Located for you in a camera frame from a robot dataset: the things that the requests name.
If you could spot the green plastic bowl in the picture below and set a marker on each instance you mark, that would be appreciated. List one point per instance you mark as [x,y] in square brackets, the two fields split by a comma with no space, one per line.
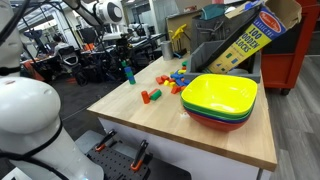
[203,112]

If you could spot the wooden blocks cardboard box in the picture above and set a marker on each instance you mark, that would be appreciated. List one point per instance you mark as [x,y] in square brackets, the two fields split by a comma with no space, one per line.
[253,36]

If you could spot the white backed office chair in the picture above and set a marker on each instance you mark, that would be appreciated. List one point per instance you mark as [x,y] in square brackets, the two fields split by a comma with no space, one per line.
[68,56]

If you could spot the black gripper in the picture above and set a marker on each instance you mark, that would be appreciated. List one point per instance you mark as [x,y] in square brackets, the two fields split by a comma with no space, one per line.
[123,45]

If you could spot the red tool cart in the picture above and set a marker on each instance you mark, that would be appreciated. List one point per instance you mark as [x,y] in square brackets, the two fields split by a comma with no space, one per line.
[290,66]

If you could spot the teal cloth item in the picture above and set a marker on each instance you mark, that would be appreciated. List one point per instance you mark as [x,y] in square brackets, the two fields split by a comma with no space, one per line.
[211,10]

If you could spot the grey fabric storage bin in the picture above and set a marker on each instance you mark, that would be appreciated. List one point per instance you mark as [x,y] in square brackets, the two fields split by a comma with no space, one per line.
[213,28]

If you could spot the silver metal tin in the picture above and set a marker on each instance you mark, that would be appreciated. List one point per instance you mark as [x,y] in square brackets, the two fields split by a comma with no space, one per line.
[166,50]

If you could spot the black pegboard plate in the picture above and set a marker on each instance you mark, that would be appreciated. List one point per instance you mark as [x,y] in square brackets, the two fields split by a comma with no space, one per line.
[113,165]

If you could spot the green long block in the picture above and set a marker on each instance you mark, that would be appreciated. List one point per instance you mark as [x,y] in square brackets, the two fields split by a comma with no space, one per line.
[155,95]

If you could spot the yellow plastic bowl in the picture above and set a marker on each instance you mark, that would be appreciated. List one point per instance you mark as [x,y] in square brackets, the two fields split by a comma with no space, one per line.
[220,93]

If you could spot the red rectangular block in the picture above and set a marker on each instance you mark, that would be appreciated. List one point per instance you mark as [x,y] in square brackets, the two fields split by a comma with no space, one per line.
[152,91]

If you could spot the red long block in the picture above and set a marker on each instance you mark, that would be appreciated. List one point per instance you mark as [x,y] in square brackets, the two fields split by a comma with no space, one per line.
[160,80]

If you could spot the blue plastic bowl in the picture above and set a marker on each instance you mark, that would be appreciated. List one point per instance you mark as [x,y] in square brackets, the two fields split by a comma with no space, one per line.
[216,119]

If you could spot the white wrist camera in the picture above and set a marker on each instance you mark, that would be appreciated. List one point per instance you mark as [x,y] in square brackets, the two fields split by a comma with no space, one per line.
[115,35]

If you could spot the yellow spring clamp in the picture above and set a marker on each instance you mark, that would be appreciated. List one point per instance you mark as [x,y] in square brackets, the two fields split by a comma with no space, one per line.
[178,31]

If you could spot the yellow small block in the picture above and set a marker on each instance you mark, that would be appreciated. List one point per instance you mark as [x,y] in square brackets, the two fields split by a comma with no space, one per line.
[172,84]
[166,82]

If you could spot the robot mounting platform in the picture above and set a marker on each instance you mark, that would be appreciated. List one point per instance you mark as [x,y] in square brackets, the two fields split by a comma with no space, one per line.
[166,171]

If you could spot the black orange bar clamp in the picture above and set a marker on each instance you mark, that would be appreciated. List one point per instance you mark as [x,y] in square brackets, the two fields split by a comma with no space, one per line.
[139,155]
[105,140]

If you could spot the red plastic bowl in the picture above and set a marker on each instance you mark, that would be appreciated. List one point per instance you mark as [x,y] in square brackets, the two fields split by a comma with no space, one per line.
[216,126]

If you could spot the yellow long block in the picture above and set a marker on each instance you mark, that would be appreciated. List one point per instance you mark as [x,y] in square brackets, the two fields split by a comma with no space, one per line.
[181,71]

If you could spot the seated person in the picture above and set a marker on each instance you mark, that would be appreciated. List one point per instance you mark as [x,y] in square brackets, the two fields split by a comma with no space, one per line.
[58,45]

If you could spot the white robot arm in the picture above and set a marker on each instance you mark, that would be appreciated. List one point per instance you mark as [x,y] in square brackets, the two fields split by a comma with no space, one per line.
[30,110]

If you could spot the small red item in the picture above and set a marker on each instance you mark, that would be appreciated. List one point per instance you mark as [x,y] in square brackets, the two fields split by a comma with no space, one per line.
[190,8]

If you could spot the blue square block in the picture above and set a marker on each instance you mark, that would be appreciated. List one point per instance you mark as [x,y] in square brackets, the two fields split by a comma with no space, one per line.
[127,69]
[130,77]

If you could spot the grey plastic bin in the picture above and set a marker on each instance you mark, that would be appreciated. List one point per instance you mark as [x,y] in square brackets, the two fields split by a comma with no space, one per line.
[203,53]

